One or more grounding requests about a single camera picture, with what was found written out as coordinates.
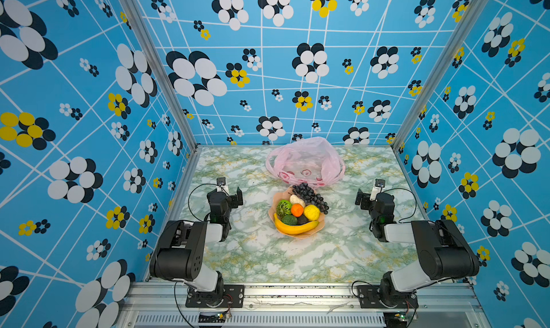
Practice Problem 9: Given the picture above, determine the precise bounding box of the aluminium front rail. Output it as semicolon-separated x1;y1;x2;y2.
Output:
116;282;490;327

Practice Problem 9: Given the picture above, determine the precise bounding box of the yellow lemon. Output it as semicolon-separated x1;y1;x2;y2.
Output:
303;205;321;221

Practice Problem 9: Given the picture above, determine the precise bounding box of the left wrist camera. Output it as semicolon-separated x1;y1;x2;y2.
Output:
216;177;228;193

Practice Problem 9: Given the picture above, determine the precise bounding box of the black grape bunch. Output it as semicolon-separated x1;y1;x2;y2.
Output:
292;183;329;214

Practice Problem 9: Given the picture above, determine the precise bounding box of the orange tangerine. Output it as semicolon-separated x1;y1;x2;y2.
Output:
291;203;305;218

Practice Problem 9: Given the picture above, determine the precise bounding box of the yellow banana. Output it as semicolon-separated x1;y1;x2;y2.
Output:
274;215;319;235

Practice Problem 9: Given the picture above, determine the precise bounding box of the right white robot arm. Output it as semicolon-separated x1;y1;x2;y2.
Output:
355;190;480;308

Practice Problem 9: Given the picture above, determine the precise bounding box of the left corner aluminium post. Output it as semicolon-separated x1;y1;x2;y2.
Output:
119;0;198;155

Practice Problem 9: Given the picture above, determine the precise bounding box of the beige pear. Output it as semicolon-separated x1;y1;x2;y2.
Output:
289;194;306;208

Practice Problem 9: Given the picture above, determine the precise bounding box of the light green lime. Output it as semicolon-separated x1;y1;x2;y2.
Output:
282;214;298;226

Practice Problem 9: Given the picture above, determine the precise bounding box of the corner aluminium post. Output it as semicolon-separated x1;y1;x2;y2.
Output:
392;0;489;153
119;0;198;155

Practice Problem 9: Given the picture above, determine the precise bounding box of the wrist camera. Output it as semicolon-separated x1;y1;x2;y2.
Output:
216;177;228;193
370;178;385;201

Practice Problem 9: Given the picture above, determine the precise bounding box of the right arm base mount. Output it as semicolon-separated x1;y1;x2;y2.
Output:
355;284;418;309

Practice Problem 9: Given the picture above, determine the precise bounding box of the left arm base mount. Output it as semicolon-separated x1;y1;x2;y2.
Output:
185;284;245;309

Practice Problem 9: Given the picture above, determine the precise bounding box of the green kiwi fruit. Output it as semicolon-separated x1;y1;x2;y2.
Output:
276;200;292;220

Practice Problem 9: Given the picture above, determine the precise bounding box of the right corner aluminium post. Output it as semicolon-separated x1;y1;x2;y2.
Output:
392;0;489;153

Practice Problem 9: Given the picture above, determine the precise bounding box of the pink plastic bag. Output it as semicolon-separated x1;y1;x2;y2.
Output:
265;137;346;189

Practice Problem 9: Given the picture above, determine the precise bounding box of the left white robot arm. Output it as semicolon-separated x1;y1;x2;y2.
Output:
149;187;243;298

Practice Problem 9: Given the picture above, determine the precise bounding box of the pink wavy plate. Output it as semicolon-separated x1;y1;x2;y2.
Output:
268;187;326;239

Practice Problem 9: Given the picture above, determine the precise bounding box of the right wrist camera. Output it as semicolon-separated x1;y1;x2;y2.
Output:
370;178;385;201

